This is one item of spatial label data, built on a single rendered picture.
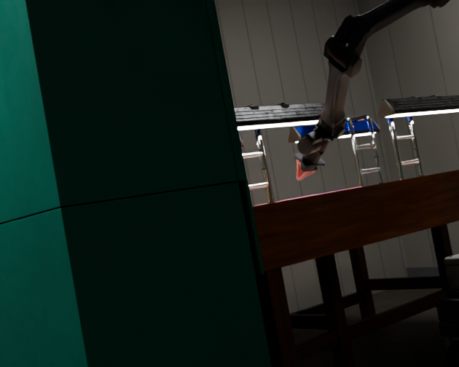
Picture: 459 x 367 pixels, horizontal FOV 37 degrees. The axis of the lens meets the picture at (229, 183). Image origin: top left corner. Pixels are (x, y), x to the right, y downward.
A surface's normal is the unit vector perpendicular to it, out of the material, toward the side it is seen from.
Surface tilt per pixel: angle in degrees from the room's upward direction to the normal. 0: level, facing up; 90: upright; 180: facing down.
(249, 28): 90
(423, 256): 90
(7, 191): 90
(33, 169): 90
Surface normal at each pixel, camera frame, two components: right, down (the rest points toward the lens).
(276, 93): 0.50, -0.12
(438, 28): -0.85, 0.13
